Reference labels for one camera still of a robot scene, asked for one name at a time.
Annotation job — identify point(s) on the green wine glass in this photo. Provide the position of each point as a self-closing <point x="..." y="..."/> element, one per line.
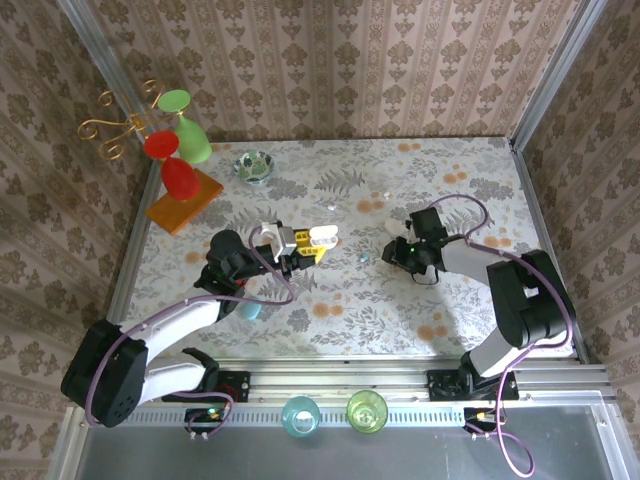
<point x="192" y="142"/>

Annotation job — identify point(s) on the aluminium table side rail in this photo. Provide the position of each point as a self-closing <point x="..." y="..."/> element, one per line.
<point x="131" y="240"/>
<point x="530" y="195"/>

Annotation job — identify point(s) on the green glass cup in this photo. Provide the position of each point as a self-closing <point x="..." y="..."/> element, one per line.
<point x="367" y="412"/>

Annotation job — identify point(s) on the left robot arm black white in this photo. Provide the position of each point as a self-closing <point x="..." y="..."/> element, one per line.
<point x="175" y="320"/>

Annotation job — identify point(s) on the green leaf pattern bowl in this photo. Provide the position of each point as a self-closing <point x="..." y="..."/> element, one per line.
<point x="254" y="167"/>

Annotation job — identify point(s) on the grey metal sheet panel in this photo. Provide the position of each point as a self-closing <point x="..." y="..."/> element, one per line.
<point x="350" y="460"/>

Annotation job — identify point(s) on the red wine glass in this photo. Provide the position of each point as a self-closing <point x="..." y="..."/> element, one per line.
<point x="180" y="180"/>

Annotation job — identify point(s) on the light blue earbud case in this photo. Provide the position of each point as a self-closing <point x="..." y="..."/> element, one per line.
<point x="248" y="311"/>

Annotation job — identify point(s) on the blue glass cup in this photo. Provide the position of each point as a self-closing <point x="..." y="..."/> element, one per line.
<point x="300" y="417"/>

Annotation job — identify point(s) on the aluminium corner post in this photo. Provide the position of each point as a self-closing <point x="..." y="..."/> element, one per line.
<point x="100" y="55"/>
<point x="555" y="70"/>

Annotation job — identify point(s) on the small black circuit board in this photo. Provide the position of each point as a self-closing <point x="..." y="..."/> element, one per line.
<point x="200" y="415"/>
<point x="475" y="417"/>

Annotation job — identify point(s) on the long aluminium mounting rail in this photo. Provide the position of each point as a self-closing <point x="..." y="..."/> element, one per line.
<point x="340" y="380"/>

